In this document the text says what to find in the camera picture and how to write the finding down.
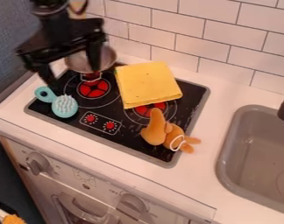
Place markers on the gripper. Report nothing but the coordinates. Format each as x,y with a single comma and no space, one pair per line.
58,39

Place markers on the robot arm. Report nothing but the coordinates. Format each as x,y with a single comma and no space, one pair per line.
56,16

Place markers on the silver pot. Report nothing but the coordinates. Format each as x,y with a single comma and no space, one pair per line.
86,61

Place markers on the blue brush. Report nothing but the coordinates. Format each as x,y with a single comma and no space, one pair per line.
60,103

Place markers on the toy stove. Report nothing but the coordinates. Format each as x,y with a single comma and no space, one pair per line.
121,116

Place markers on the yellow cloth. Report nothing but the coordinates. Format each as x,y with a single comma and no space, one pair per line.
147,84

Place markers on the orange toy chicken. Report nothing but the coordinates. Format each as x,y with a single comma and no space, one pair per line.
164,131

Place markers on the toy sink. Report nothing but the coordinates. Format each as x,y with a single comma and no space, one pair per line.
257,157

